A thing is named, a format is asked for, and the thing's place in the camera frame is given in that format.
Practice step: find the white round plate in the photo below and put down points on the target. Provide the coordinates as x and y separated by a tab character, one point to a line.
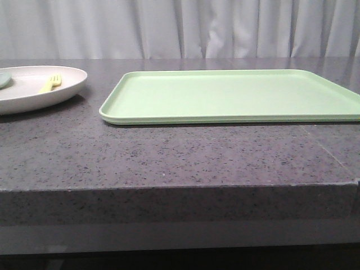
22	93

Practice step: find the yellow plastic fork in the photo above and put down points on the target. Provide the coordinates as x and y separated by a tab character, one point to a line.
53	81

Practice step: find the light green rectangular tray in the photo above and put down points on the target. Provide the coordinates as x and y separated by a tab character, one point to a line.
228	96

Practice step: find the pale green plastic spoon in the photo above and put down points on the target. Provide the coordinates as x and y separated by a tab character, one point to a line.
5	79

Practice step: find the white pleated curtain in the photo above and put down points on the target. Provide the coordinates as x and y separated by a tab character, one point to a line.
178	29

